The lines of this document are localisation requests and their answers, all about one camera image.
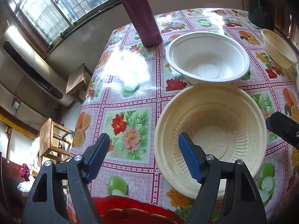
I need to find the floral fruit plastic tablecloth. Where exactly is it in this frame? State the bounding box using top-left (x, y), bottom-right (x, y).
top-left (72, 8), bottom-right (298, 219)

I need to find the maroon thermos bottle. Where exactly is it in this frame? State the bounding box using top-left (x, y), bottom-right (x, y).
top-left (120, 0), bottom-right (162, 48)

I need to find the white plastic bag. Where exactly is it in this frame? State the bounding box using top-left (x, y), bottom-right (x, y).
top-left (17, 181), bottom-right (34, 197)

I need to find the black electric kettle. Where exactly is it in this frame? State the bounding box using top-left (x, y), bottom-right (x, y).
top-left (248, 0), bottom-right (275, 31)

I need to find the white standing air conditioner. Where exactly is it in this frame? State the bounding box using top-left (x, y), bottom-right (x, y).
top-left (1, 26), bottom-right (75, 107)

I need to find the white disposable bowl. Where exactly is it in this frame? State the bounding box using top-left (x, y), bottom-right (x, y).
top-left (166, 31), bottom-right (250, 84)

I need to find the barred window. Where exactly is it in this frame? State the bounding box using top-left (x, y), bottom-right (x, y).
top-left (5, 0), bottom-right (119, 55)

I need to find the small wooden stool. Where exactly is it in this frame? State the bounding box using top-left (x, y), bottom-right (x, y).
top-left (66, 63), bottom-right (93, 105)

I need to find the small beige ribbed bowl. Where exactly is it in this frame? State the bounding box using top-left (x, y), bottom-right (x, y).
top-left (261, 29), bottom-right (298, 69)

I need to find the red cushion chair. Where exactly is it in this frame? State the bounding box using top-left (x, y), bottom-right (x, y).
top-left (92, 195), bottom-right (185, 224)

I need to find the light wooden stool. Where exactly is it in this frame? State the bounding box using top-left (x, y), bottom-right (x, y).
top-left (38, 118), bottom-right (75, 163)

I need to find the large beige ribbed bowl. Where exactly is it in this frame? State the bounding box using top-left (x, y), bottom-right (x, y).
top-left (154, 83), bottom-right (267, 199)

